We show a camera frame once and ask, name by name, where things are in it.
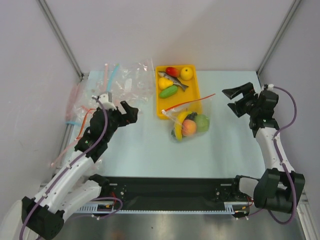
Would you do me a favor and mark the yellow toy orange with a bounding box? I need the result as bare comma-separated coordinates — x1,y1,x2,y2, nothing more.
180,66,194,81

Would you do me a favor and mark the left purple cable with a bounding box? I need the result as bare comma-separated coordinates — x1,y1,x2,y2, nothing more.
18,96,124,240

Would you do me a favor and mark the yellow toy banana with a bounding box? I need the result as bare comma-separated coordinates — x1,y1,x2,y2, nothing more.
174,111,192,141

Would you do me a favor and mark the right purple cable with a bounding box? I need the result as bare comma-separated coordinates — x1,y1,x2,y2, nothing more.
237,84,299,225

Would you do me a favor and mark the white slotted cable duct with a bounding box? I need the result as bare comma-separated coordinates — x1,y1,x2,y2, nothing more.
75,202,248,215

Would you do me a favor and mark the yellow plastic bin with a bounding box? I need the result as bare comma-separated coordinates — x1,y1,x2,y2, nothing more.
155,64,201,120

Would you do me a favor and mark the dark toy grape bunch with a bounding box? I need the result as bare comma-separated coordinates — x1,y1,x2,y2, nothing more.
185,112,198,121

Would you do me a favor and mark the right aluminium corner post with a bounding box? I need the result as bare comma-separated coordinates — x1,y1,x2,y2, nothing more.
256,0,303,78

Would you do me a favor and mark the peach toy fruit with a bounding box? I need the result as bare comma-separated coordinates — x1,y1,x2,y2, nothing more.
182,119,197,137

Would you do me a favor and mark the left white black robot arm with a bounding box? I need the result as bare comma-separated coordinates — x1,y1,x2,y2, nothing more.
19,100,139,240

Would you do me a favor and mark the clear small orange-zipper bag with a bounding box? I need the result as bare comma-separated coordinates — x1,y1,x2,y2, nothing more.
73,105,96,140

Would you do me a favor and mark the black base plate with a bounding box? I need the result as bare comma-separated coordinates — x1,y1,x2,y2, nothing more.
100,176,252,212

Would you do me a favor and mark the aluminium front rail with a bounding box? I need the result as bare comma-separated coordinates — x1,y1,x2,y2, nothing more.
39,182,310,206

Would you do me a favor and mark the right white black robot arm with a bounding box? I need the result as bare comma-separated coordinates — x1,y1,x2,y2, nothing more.
222,82,305,214

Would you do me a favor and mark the grey toy fish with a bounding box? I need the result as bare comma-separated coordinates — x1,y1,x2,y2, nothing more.
158,71,188,91

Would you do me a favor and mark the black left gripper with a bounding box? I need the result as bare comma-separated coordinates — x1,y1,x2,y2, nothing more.
103,101,138,142

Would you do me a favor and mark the aluminium corner post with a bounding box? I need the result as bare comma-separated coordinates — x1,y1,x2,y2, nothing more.
36,0,84,82
256,0,303,78

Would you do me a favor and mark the purple cable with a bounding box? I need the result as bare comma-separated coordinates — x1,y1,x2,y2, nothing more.
237,84,299,225
18,96,124,240

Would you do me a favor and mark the clear pink-zipper zip bag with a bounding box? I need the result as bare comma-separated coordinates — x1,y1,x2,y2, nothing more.
64,83,81,122

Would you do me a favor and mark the left aluminium corner post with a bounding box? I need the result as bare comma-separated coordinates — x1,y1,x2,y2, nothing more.
36,0,84,82

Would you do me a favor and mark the clear orange-zipper zip bag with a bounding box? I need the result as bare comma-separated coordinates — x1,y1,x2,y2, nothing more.
161,93,215,142

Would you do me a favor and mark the red toy mango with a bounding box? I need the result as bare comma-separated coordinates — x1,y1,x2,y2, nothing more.
165,66,180,78

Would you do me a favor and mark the clear blue-zipper zip bag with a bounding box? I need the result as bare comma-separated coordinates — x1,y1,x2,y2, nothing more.
101,58,156,104

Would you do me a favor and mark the green toy vegetable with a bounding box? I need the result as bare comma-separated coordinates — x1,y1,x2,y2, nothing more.
158,85,178,99

